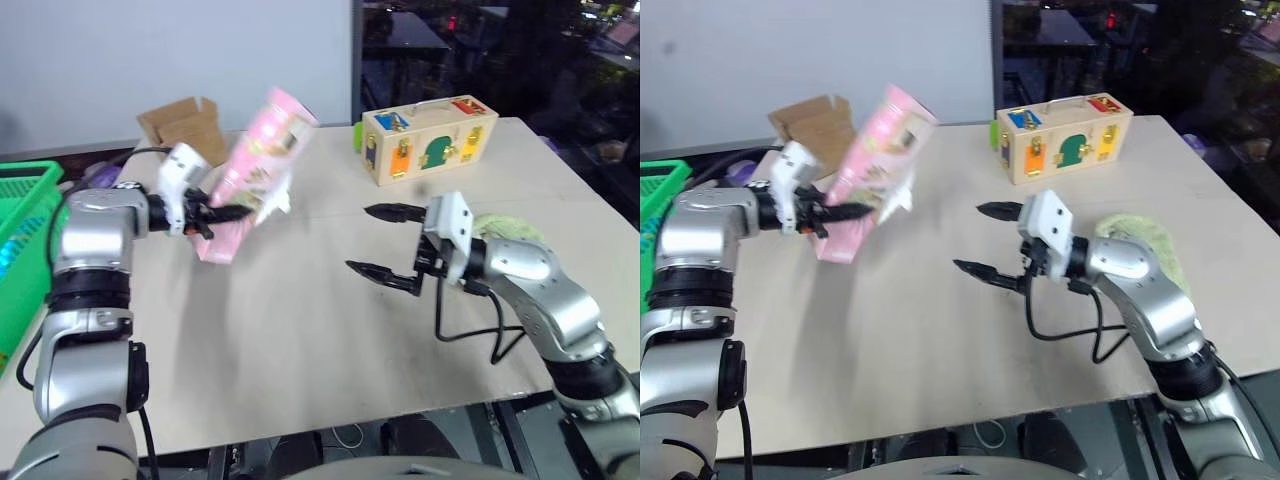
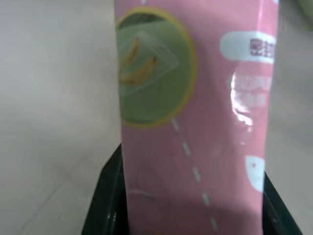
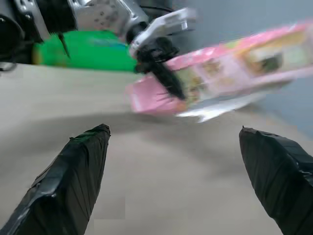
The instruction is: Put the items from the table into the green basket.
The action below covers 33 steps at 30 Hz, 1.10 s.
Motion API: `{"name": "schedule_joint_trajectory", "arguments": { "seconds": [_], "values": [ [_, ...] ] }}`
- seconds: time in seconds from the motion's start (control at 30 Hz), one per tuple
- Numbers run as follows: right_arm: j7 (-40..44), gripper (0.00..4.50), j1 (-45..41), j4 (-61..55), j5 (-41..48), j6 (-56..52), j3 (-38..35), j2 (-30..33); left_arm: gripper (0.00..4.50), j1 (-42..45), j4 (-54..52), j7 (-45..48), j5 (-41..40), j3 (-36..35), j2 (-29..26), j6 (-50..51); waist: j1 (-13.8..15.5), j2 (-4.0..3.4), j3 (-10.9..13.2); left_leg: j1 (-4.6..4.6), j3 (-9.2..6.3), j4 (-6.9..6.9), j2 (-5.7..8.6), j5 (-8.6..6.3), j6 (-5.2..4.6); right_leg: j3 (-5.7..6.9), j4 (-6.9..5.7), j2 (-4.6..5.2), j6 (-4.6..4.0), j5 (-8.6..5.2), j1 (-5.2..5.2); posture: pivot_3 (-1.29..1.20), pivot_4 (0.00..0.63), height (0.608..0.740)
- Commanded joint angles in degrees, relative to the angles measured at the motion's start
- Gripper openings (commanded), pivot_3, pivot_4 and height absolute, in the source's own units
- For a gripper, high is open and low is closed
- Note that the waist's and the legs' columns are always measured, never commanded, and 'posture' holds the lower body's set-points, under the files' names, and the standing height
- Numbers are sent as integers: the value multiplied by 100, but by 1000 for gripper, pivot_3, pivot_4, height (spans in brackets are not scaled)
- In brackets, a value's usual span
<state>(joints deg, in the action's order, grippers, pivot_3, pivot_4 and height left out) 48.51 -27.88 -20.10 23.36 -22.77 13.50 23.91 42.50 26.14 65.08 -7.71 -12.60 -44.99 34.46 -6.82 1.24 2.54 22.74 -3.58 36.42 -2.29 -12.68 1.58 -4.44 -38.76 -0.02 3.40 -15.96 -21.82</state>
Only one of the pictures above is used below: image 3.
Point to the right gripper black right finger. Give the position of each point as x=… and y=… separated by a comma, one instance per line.
x=276, y=176

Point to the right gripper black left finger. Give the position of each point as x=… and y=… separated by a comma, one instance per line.
x=66, y=186

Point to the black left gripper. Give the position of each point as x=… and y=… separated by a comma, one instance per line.
x=156, y=52

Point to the pink snack package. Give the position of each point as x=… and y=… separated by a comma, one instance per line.
x=227, y=73

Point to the green basket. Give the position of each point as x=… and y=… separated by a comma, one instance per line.
x=85, y=54

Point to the dark robot torso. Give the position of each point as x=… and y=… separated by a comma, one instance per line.
x=11, y=36

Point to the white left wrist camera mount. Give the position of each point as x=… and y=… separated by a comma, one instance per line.
x=163, y=22

